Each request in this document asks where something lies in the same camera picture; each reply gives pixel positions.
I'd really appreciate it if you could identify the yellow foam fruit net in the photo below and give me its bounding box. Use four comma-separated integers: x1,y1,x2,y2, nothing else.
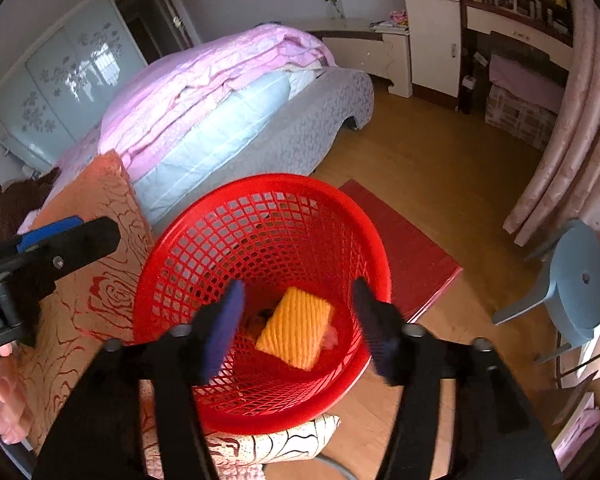
256,287,334,372

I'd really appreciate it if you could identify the person left hand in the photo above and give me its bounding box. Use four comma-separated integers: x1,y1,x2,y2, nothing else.
0,342,33,445

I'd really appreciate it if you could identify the brown plush teddy bear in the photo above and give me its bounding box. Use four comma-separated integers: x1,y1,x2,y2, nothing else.
0,167,61,243

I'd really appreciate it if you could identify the orange rose pattern blanket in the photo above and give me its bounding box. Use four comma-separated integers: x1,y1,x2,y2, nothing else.
17,152,340,479

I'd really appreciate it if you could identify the blue plastic stool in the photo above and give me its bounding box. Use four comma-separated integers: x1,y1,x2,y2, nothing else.
492,219,600,363

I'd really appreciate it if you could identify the pink floral bed sheet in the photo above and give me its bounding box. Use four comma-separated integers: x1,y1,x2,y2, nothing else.
17,123,106,236

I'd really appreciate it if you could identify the glass sliding door wardrobe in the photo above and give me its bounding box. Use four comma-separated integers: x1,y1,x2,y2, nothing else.
0,0,147,172

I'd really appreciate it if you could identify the red floor mat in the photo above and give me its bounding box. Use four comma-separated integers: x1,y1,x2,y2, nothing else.
339,180,463,322

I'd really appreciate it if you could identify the pink folded duvet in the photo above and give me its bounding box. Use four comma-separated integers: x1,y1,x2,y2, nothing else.
98,23,336,180

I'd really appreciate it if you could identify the red plastic mesh basket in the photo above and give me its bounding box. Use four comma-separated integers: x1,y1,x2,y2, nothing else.
133,174,391,434

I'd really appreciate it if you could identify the pink curtain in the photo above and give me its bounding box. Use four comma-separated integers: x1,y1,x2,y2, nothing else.
503,0,600,246

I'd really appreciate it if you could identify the dark wooden door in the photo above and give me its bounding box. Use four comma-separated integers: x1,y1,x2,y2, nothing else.
114,0,194,64

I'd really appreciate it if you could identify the round grey bed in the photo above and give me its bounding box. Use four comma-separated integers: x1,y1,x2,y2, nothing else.
133,68,374,235

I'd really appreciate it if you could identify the white low tv cabinet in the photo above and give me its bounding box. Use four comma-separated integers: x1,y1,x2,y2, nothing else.
285,18,413,98

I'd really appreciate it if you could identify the dark wood dressing table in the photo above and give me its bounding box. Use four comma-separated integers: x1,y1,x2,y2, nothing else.
456,0,577,154

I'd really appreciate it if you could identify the white tall cabinet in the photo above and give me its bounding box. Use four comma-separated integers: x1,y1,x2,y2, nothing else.
405,0,462,100

